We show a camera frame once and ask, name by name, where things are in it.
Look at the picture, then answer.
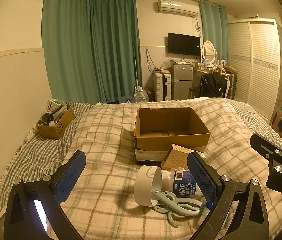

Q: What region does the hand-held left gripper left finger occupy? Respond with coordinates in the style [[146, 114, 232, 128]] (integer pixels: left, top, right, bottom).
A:
[[4, 151, 86, 240]]

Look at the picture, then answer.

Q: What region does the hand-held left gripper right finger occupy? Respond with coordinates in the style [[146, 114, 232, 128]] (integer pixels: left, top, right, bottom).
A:
[[187, 152, 270, 240]]

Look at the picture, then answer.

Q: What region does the clear jar with blue label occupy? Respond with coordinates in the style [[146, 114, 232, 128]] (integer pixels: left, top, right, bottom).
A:
[[161, 169, 206, 198]]

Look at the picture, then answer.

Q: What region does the tan medicine box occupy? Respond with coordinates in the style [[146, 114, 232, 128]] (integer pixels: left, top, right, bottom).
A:
[[161, 144, 206, 170]]

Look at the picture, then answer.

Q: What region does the large cardboard box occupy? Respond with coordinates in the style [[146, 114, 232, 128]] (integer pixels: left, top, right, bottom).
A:
[[134, 107, 211, 164]]

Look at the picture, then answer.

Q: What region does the white tape roll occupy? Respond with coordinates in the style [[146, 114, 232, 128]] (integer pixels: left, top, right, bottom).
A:
[[134, 165, 163, 207]]

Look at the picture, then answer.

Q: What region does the plastic stool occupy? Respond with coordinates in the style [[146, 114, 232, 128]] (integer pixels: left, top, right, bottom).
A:
[[272, 108, 282, 132]]

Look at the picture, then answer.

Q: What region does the green checked bed sheet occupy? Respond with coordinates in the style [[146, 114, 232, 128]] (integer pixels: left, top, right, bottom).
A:
[[0, 101, 282, 228]]

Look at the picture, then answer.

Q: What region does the beige plaid blanket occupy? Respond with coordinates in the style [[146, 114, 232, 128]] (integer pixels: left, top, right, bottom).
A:
[[59, 97, 282, 240]]

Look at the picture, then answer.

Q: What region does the small printed cardboard box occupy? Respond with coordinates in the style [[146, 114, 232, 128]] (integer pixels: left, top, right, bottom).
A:
[[37, 105, 74, 140]]

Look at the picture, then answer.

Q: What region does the black round item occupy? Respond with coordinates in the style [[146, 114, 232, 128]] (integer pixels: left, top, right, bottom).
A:
[[41, 112, 54, 125]]

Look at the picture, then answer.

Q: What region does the white louvered wardrobe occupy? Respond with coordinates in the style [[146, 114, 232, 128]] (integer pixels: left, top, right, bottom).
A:
[[228, 19, 282, 128]]

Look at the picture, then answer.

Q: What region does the brown suitcase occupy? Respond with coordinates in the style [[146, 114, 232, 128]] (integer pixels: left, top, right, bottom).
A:
[[226, 66, 238, 99]]

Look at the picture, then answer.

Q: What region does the green and white carton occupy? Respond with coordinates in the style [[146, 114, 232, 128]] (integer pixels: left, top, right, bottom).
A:
[[47, 99, 68, 110]]

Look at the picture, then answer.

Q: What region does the black jacket on chair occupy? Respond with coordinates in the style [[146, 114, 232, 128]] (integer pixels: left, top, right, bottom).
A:
[[195, 74, 227, 98]]

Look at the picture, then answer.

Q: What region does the silver small fridge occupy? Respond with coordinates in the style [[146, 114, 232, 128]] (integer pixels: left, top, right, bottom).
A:
[[171, 64, 194, 100]]

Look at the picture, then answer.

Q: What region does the white ribbed suitcase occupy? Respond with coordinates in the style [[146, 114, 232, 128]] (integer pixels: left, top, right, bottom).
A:
[[153, 73, 173, 102]]

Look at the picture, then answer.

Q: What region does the clear water jug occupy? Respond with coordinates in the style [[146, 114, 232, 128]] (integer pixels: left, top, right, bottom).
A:
[[133, 87, 148, 103]]

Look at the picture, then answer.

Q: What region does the white oval mirror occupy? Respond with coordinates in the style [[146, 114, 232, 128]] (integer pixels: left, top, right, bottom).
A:
[[202, 40, 217, 64]]

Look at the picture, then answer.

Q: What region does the clear plastic bag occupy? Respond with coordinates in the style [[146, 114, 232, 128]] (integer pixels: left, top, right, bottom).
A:
[[161, 57, 173, 71]]

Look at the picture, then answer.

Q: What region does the narrow green curtain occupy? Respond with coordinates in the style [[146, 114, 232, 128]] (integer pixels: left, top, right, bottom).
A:
[[198, 0, 229, 66]]

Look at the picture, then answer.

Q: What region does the white mop pole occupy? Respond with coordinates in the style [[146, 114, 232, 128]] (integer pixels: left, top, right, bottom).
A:
[[133, 45, 139, 90]]

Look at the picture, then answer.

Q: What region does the wide green curtain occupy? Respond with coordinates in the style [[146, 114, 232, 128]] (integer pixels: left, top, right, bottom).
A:
[[42, 0, 93, 103], [88, 0, 142, 103]]

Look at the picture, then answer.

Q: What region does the white air conditioner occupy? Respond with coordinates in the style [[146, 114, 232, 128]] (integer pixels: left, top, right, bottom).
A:
[[155, 0, 199, 18]]

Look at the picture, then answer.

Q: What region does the black wall television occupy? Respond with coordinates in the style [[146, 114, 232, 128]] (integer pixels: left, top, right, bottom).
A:
[[168, 33, 200, 55]]

